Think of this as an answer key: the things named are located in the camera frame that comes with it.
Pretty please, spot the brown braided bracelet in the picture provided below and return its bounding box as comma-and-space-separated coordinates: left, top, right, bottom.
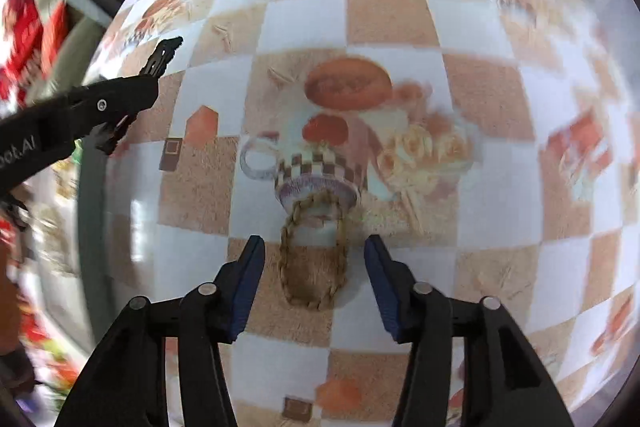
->
278, 188, 350, 312

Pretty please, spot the black hair clip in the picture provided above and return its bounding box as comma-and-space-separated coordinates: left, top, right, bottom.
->
139, 37, 183, 79

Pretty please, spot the grey shallow tray box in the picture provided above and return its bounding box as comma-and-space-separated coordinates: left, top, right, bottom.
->
32, 136, 116, 352

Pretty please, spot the green leather sofa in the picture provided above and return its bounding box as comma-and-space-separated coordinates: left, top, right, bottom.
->
26, 0, 105, 105

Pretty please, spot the red cushion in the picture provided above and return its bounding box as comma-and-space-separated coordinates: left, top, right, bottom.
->
41, 0, 68, 77

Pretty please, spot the checkered patterned tablecloth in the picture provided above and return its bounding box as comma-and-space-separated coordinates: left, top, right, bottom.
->
92, 0, 639, 426

